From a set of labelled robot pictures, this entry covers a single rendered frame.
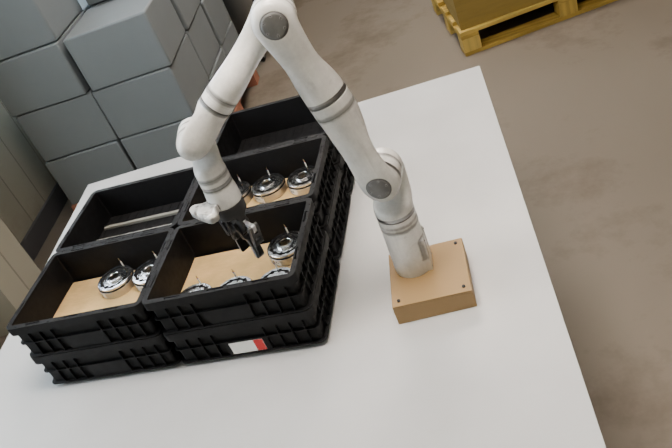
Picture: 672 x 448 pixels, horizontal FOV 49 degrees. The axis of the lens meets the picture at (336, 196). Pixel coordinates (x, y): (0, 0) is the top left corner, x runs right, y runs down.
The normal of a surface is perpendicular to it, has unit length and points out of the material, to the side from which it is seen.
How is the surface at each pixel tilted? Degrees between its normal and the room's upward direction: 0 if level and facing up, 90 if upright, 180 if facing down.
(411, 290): 2
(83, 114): 90
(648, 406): 0
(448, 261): 2
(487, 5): 90
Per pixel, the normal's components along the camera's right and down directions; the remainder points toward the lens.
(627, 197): -0.33, -0.78
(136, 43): 0.00, 0.57
